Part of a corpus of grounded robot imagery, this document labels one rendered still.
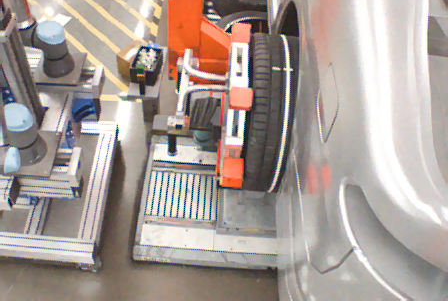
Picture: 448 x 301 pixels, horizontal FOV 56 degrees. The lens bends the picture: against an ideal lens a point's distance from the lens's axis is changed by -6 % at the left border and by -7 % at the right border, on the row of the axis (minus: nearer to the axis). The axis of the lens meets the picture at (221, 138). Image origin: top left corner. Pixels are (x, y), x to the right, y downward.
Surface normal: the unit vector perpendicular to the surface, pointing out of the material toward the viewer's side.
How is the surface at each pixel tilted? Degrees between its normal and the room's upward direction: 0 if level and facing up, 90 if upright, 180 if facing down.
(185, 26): 90
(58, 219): 0
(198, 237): 0
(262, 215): 0
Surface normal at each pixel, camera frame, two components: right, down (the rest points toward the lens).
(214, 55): -0.04, 0.78
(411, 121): -0.21, -0.45
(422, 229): -0.54, 0.34
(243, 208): 0.07, -0.62
